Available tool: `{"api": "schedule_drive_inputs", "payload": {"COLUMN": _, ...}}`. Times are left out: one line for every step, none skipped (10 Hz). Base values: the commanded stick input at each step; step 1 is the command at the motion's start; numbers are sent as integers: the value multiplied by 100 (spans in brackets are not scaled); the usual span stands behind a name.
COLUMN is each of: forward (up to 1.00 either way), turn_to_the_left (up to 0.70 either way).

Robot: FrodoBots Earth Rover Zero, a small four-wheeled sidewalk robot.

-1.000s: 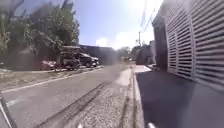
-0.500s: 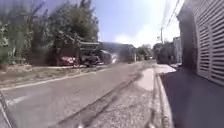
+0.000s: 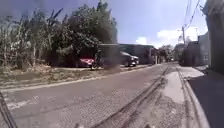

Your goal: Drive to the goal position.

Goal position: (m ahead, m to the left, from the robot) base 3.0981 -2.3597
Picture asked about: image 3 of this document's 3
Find trees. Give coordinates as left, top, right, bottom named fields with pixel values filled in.
left=159, top=44, right=184, bottom=63

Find red car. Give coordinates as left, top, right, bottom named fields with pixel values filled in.
left=75, top=56, right=96, bottom=69

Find low grey building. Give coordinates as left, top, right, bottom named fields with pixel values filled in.
left=98, top=43, right=159, bottom=66

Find pale concrete kerb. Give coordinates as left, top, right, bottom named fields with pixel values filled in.
left=0, top=64, right=154, bottom=93
left=178, top=66, right=212, bottom=128

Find grey concrete pavement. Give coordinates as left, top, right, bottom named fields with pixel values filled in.
left=178, top=64, right=224, bottom=128

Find grey asphalt road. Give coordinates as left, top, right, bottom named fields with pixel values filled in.
left=0, top=63, right=201, bottom=128

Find dark car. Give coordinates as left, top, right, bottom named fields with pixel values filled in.
left=118, top=50, right=140, bottom=68

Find dirt and grass verge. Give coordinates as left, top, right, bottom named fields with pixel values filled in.
left=0, top=63, right=154, bottom=91

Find row of trees and bushes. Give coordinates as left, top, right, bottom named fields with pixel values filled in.
left=0, top=0, right=119, bottom=69

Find utility pole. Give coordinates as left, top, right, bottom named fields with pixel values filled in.
left=181, top=25, right=187, bottom=64

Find overhead wires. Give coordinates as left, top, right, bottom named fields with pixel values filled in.
left=183, top=0, right=203, bottom=31

